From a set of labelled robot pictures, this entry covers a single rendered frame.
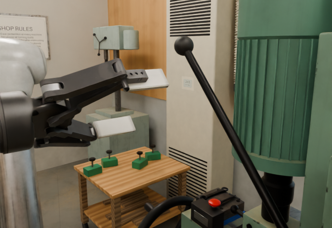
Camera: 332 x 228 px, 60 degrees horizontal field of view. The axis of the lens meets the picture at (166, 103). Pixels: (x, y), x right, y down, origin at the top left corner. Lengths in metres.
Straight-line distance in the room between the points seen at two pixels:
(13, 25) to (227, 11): 2.14
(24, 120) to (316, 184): 0.40
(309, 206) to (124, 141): 2.46
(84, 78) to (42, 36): 3.06
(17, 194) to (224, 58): 1.62
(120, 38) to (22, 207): 2.07
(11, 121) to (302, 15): 0.40
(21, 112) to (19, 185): 0.51
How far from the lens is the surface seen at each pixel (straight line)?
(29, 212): 0.88
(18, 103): 0.37
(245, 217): 0.64
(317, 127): 0.45
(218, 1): 2.06
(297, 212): 1.02
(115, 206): 1.88
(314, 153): 0.47
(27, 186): 0.87
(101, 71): 0.35
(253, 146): 0.51
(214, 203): 0.75
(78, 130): 0.46
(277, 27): 0.46
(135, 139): 2.92
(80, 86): 0.35
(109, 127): 0.50
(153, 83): 0.39
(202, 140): 2.20
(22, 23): 3.36
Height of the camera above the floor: 1.40
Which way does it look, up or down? 11 degrees down
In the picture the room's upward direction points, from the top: straight up
